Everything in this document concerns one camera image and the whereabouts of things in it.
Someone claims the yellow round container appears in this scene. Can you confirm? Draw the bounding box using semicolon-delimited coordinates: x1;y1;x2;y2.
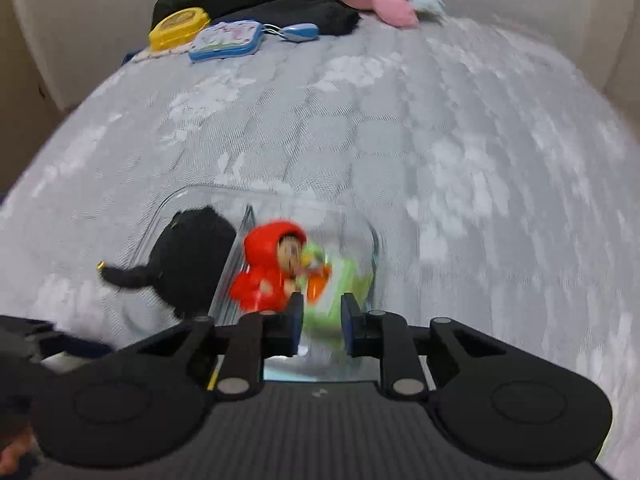
148;7;211;53

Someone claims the white cloth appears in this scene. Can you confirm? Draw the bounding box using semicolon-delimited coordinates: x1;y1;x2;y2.
131;46;193;64

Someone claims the grey quilted mattress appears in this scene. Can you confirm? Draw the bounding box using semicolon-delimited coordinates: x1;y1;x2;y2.
0;10;640;480

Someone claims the red hooded toy figure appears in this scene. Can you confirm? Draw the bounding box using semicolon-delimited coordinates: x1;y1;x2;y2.
230;219;309;315

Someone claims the light blue plush toy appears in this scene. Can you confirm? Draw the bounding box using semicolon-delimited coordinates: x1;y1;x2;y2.
411;0;447;23

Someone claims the black garment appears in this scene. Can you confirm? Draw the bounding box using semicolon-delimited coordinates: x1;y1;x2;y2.
151;0;361;37

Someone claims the blue key fob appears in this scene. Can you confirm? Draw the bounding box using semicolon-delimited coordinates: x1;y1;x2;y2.
264;22;320;43

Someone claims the blue white printed tin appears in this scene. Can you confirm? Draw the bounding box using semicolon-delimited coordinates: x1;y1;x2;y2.
188;20;265;64

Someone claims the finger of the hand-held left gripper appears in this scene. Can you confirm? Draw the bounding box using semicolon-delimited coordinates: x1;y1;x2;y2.
31;331;115;362

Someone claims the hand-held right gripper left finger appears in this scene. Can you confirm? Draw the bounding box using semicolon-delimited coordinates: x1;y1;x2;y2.
112;291;305;401

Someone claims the black plush cat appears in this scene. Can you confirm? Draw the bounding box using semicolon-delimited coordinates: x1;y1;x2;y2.
97;206;237;320

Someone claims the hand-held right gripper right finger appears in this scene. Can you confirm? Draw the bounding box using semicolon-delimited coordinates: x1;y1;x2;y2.
341;293;576;401

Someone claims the pink green toy case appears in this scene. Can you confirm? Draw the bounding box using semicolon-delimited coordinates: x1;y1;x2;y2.
300;255;373;348

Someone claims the clear glass divided container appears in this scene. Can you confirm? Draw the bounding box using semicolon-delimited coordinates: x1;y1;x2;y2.
120;184;383;382

